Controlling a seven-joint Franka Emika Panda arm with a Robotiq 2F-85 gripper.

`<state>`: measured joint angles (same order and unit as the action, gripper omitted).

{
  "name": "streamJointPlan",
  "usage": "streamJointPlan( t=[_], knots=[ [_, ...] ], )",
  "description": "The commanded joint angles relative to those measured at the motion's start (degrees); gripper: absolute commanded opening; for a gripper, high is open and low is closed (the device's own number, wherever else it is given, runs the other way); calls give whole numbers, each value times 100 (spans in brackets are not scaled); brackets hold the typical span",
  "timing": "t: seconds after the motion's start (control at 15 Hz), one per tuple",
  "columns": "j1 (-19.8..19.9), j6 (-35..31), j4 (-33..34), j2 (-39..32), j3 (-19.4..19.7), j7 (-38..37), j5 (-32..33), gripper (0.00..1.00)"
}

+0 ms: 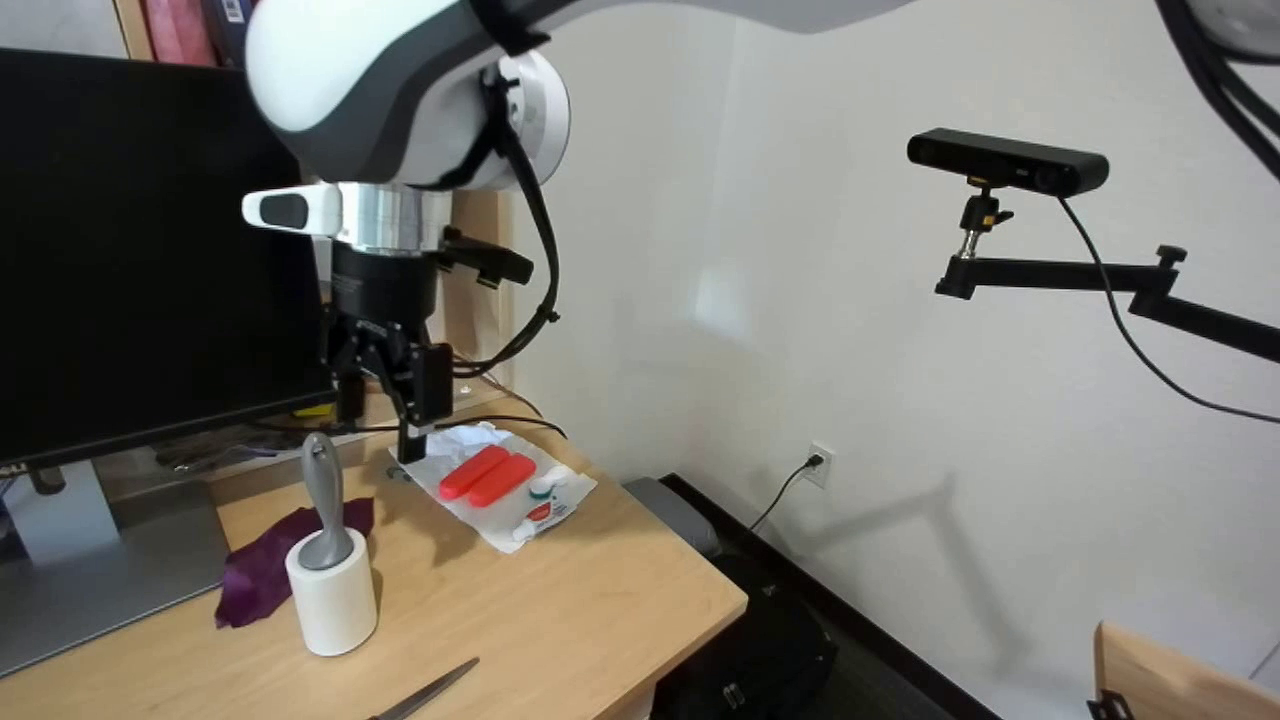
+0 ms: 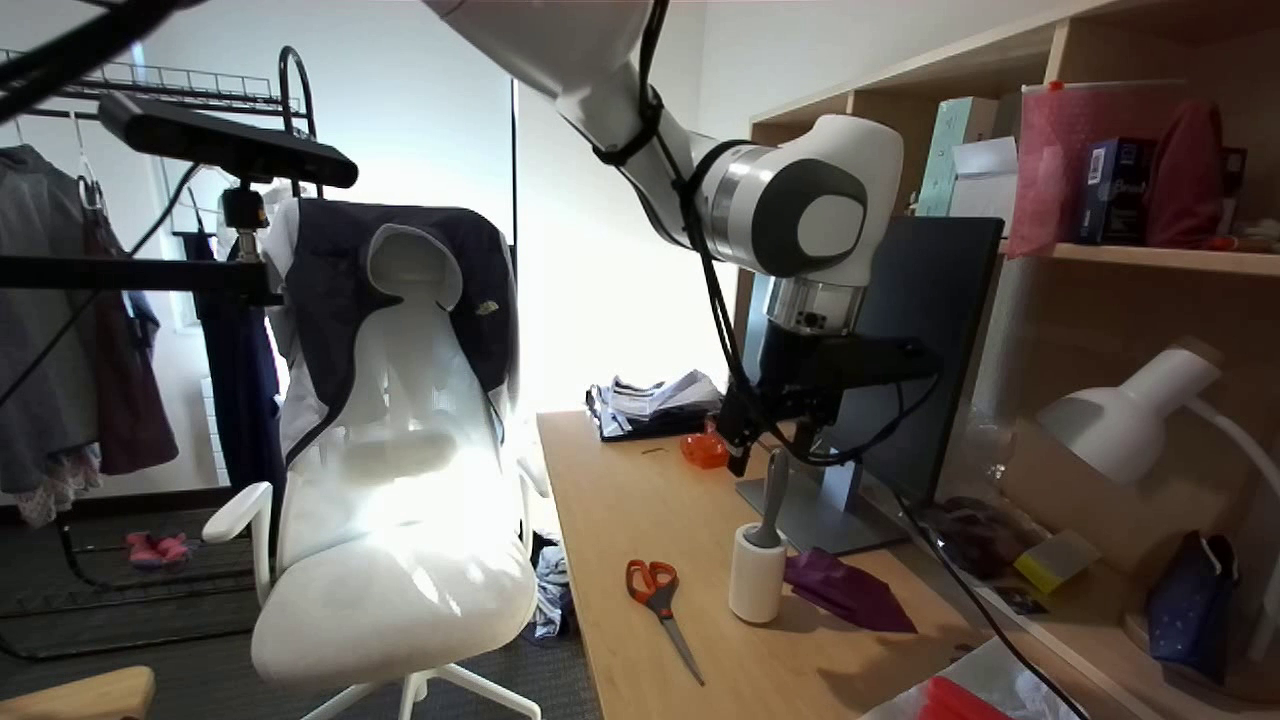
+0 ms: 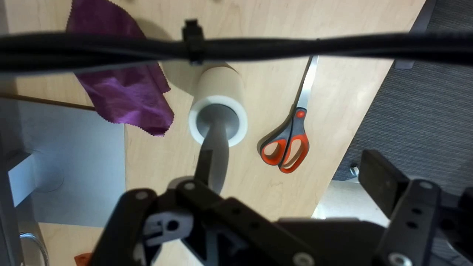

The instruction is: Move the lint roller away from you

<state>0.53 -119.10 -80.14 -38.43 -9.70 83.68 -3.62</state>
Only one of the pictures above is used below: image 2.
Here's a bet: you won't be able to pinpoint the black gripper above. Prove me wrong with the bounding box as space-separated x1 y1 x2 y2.
716 376 861 480

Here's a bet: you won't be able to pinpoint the white lint roller grey handle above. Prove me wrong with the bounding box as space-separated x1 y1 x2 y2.
726 444 791 629

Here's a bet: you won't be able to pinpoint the small orange object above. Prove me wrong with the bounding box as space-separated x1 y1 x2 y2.
681 427 733 473

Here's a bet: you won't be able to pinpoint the silver monitor stand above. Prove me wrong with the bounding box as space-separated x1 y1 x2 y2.
735 451 912 559

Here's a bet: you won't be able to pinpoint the crumpled patterned cloth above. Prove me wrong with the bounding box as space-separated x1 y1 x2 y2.
580 369 727 444

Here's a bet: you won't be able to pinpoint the purple cloth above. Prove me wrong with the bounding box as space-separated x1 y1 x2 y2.
780 542 919 635

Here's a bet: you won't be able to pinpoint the black computer monitor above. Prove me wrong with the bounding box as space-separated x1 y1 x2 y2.
735 213 1009 514

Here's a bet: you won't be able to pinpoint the dark patterned cloth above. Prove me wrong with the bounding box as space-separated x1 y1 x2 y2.
917 494 1034 579

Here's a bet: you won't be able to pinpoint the patterned plastic bag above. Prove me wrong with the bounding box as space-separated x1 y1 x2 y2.
529 542 580 645

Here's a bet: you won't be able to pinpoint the yellow small box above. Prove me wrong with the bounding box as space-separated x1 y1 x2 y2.
1014 530 1099 600

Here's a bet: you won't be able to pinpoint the plastic bag with red items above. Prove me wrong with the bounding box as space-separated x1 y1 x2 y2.
865 635 1071 720

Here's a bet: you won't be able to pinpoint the teal book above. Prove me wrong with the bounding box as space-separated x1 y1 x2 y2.
917 94 1002 221

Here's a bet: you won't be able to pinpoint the white box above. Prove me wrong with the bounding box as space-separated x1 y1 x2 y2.
950 132 1026 225

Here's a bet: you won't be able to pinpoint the white desk lamp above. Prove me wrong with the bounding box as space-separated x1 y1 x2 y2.
1034 337 1280 565

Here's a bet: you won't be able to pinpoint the wooden shelf unit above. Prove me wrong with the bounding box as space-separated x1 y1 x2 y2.
746 0 1280 720

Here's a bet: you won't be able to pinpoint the pink folder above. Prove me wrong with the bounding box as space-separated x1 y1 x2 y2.
1005 81 1193 262

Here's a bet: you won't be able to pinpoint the white office chair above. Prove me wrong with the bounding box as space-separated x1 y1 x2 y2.
198 217 543 720

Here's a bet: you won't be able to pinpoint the dark blue box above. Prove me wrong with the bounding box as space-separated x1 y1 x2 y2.
1078 132 1162 248

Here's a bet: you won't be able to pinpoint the blue round device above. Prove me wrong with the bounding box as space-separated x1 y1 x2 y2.
1144 530 1239 677

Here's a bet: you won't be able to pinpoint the dark jacket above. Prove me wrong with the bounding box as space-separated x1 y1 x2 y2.
279 196 524 420

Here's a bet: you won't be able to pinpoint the maroon bag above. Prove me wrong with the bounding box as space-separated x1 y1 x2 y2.
1150 96 1231 252

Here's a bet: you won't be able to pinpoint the blue hanging garment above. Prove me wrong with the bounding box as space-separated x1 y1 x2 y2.
176 225 287 494

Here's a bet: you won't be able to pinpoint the pink item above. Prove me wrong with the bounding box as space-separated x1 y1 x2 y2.
125 530 198 571

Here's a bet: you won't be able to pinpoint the maroon hanging garment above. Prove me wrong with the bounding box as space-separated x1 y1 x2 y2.
76 209 183 480

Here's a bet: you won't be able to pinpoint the metal clothes rack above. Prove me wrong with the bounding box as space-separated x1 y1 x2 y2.
0 40 328 666

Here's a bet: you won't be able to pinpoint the grey hanging garment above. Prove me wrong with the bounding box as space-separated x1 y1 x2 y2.
0 142 107 530

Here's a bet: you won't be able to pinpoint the wooden chair back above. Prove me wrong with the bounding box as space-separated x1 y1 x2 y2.
0 666 162 720

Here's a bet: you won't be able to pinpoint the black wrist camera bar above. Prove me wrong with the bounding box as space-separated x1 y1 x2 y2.
758 327 946 395

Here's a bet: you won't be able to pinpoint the scissors with orange handles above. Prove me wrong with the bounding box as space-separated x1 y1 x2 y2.
622 556 709 693

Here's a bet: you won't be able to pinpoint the black desk cable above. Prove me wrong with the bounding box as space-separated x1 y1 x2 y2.
886 488 1089 720

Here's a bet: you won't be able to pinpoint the black stereo camera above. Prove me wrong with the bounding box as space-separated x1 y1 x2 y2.
97 90 364 191

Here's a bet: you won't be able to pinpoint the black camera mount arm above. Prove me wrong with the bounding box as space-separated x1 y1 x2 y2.
0 186 279 314

